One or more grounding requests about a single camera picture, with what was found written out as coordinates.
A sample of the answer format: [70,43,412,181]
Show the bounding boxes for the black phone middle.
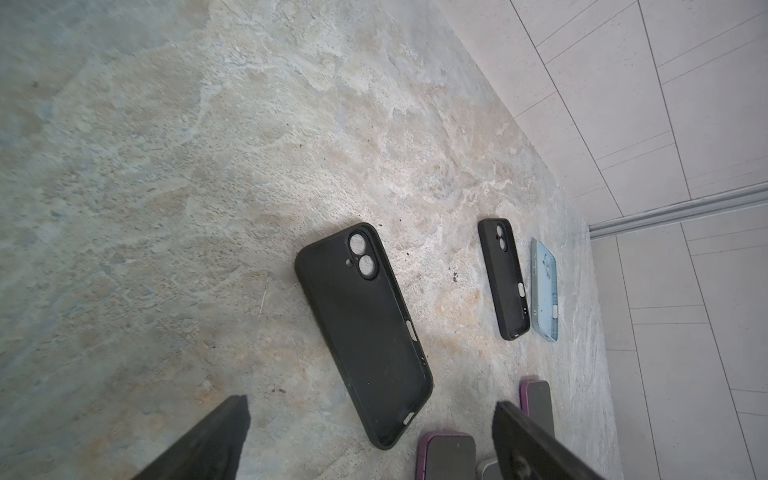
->
[519,379,555,437]

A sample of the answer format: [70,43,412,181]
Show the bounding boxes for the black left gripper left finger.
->
[134,395,251,479]

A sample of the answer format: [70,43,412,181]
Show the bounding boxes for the black phone right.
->
[476,458,503,480]

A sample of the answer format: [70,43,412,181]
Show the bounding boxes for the black phone purple edge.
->
[415,432,476,480]

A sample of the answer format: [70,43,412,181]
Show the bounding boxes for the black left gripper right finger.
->
[492,401,603,480]

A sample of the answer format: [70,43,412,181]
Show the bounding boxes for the black phone case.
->
[294,222,434,450]
[478,218,531,341]

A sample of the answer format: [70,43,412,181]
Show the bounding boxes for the aluminium corner rail right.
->
[589,182,767,240]

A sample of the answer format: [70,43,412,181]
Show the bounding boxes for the light blue phone case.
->
[530,239,559,343]

